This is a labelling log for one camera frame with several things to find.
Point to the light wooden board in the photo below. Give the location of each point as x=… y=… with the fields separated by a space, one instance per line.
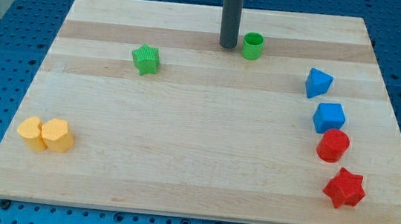
x=211 y=135

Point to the red cylinder block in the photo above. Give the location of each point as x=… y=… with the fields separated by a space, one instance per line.
x=333 y=145

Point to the red star block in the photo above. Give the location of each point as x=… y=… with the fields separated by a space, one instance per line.
x=345 y=189

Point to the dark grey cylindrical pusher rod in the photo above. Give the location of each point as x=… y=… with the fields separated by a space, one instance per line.
x=230 y=21

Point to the blue triangular block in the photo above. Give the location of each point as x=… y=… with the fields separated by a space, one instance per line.
x=317 y=83

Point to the green star block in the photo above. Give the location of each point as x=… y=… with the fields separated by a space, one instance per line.
x=146 y=59

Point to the blue cube block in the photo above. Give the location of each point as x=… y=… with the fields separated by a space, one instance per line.
x=328 y=116

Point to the yellow heart block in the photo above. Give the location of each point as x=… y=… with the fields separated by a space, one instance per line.
x=30 y=131

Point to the yellow hexagon block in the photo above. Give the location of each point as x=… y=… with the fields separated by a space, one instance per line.
x=58 y=135

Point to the green cylinder block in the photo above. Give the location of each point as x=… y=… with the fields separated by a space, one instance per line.
x=253 y=43

